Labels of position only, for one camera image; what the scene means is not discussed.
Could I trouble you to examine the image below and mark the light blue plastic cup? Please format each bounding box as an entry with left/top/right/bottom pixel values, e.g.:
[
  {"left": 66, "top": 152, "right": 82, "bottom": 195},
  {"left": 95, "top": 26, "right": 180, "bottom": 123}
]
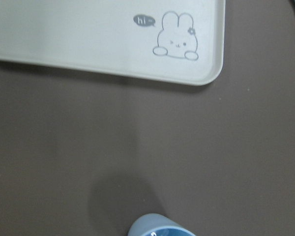
[{"left": 127, "top": 213, "right": 195, "bottom": 236}]

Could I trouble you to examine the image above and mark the cream rabbit tray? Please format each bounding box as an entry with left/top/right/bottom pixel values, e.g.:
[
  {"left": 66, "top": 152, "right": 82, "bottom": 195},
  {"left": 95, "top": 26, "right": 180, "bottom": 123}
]
[{"left": 0, "top": 0, "right": 226, "bottom": 86}]

